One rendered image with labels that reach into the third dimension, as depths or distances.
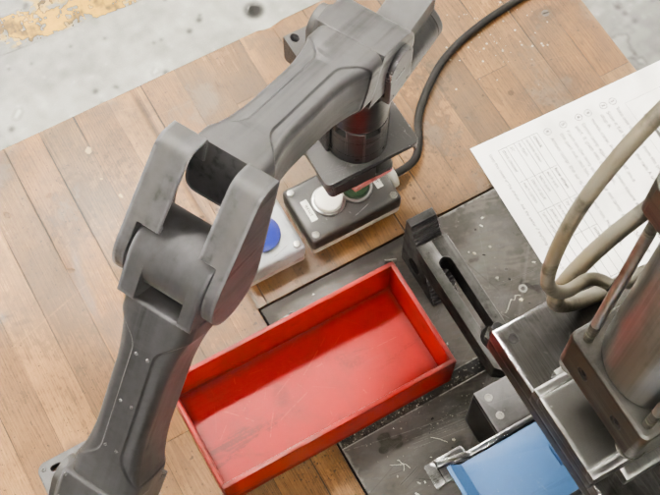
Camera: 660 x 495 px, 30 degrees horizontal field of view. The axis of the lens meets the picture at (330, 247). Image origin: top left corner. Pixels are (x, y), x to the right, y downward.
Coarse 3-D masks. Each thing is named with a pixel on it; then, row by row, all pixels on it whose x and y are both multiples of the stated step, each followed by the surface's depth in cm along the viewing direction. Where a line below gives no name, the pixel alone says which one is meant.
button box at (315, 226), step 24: (480, 24) 138; (456, 48) 137; (432, 72) 136; (408, 168) 130; (288, 192) 127; (312, 192) 128; (384, 192) 128; (312, 216) 126; (336, 216) 126; (360, 216) 126; (384, 216) 129; (312, 240) 125; (336, 240) 128
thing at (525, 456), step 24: (528, 432) 111; (480, 456) 110; (504, 456) 110; (528, 456) 110; (552, 456) 110; (456, 480) 107; (480, 480) 109; (504, 480) 109; (528, 480) 109; (552, 480) 109
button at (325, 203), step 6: (318, 192) 127; (324, 192) 127; (318, 198) 126; (324, 198) 126; (330, 198) 126; (336, 198) 126; (342, 198) 126; (318, 204) 126; (324, 204) 126; (330, 204) 126; (336, 204) 126; (324, 210) 126; (330, 210) 126; (336, 210) 126
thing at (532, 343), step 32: (512, 320) 99; (544, 320) 99; (576, 320) 99; (512, 352) 98; (544, 352) 98; (512, 384) 101; (544, 384) 93; (576, 384) 93; (544, 416) 93; (576, 416) 92; (576, 448) 91; (608, 448) 91; (576, 480) 97; (608, 480) 94; (640, 480) 94
